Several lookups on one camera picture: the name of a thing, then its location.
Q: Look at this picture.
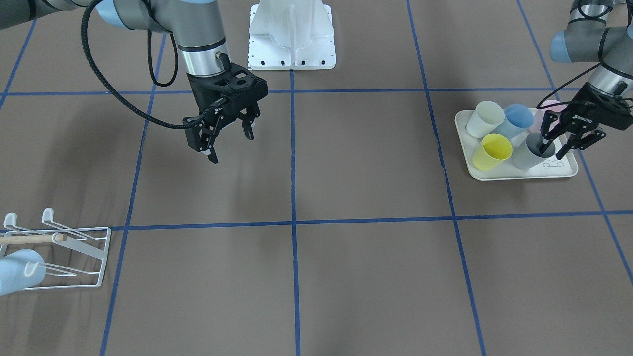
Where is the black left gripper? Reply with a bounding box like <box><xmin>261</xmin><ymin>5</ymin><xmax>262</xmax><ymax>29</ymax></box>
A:
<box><xmin>538</xmin><ymin>82</ymin><xmax>633</xmax><ymax>160</ymax></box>

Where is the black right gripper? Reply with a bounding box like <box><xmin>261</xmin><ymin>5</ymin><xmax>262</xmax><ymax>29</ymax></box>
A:
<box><xmin>183</xmin><ymin>63</ymin><xmax>268</xmax><ymax>164</ymax></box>

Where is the grey plastic cup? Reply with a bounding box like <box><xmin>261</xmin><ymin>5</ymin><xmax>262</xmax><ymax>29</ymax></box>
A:
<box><xmin>511</xmin><ymin>133</ymin><xmax>556</xmax><ymax>170</ymax></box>

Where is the light blue plastic cup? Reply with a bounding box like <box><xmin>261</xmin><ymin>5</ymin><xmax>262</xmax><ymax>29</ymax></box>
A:
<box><xmin>0</xmin><ymin>249</ymin><xmax>46</xmax><ymax>296</ymax></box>

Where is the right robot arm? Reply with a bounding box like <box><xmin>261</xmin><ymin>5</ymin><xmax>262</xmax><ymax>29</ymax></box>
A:
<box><xmin>0</xmin><ymin>0</ymin><xmax>268</xmax><ymax>164</ymax></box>

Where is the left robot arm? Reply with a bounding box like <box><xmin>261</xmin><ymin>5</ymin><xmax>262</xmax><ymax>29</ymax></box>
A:
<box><xmin>538</xmin><ymin>0</ymin><xmax>633</xmax><ymax>159</ymax></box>

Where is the pink plastic cup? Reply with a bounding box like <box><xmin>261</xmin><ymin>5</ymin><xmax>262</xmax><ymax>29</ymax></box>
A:
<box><xmin>529</xmin><ymin>100</ymin><xmax>567</xmax><ymax>133</ymax></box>

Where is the yellow plastic cup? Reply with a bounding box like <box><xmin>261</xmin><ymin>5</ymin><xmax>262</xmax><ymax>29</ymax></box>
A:
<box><xmin>472</xmin><ymin>133</ymin><xmax>514</xmax><ymax>171</ymax></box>

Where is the cream plastic cup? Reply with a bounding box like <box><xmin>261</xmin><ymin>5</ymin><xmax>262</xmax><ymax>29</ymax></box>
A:
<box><xmin>465</xmin><ymin>100</ymin><xmax>505</xmax><ymax>139</ymax></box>

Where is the cream plastic tray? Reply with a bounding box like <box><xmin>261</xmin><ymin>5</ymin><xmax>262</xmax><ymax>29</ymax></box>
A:
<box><xmin>454</xmin><ymin>109</ymin><xmax>579</xmax><ymax>181</ymax></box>

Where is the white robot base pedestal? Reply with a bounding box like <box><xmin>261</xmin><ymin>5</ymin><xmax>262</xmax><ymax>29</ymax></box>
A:
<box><xmin>247</xmin><ymin>0</ymin><xmax>337</xmax><ymax>70</ymax></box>

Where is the white wire cup rack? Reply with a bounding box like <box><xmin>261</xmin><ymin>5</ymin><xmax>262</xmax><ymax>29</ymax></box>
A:
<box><xmin>1</xmin><ymin>208</ymin><xmax>112</xmax><ymax>291</ymax></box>

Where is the black braided cable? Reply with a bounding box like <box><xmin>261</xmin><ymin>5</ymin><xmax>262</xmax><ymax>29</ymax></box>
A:
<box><xmin>81</xmin><ymin>0</ymin><xmax>203</xmax><ymax>130</ymax></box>

